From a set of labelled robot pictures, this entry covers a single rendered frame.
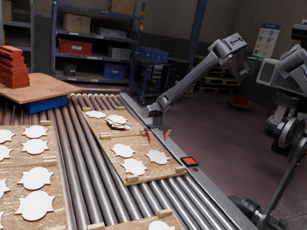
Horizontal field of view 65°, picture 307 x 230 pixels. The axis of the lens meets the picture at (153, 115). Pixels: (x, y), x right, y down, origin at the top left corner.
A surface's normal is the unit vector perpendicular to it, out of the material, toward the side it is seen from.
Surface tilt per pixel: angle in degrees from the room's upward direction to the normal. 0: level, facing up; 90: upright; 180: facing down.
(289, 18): 90
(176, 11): 90
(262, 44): 90
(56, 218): 0
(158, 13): 90
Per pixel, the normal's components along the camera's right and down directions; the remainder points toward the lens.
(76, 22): 0.42, 0.46
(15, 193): 0.17, -0.92
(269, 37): -0.90, 0.00
